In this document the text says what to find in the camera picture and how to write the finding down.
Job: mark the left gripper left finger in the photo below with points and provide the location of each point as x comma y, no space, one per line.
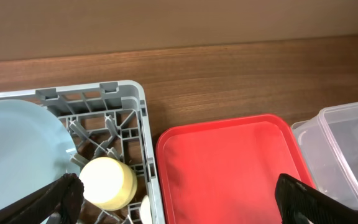
58,202

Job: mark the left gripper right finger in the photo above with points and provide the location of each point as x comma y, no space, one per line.
300,203

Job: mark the yellow plastic cup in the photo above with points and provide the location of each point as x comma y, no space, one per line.
108,183

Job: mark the light blue plate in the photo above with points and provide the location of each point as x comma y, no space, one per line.
35,150

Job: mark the grey dishwasher rack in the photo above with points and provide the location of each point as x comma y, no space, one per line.
106,120

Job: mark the clear plastic bin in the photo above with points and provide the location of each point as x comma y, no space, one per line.
329,145

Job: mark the red plastic tray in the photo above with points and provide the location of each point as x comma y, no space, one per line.
226,171

